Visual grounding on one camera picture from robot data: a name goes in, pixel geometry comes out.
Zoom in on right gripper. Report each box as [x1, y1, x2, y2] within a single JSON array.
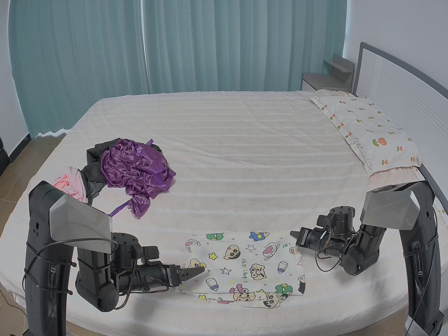
[[289, 226, 332, 250]]

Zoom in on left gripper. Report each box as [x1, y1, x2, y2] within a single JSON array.
[[139, 263, 206, 290]]

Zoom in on white printed pyjama top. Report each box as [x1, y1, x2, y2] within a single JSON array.
[[175, 230, 306, 309]]

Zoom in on bed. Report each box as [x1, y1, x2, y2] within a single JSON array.
[[0, 42, 448, 332]]

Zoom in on purple satin garment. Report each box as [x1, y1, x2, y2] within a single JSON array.
[[101, 138, 176, 220]]

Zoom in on white printed pillow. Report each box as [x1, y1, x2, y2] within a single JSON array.
[[310, 90, 423, 178]]

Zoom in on dark grey garment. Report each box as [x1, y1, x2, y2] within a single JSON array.
[[86, 139, 163, 203]]

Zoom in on pink garment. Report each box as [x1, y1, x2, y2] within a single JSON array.
[[53, 166, 88, 204]]

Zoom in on grey bedside table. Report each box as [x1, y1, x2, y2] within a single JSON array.
[[302, 54, 355, 94]]

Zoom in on blue-green curtain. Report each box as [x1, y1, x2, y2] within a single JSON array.
[[143, 0, 349, 93], [9, 0, 152, 137]]

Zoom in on black chest of drawers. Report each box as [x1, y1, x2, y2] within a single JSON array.
[[0, 137, 8, 175]]

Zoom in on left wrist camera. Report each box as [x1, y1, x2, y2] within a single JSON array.
[[142, 245, 160, 262]]

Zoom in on black cable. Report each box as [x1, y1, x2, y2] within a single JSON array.
[[0, 287, 28, 315], [115, 288, 141, 311]]

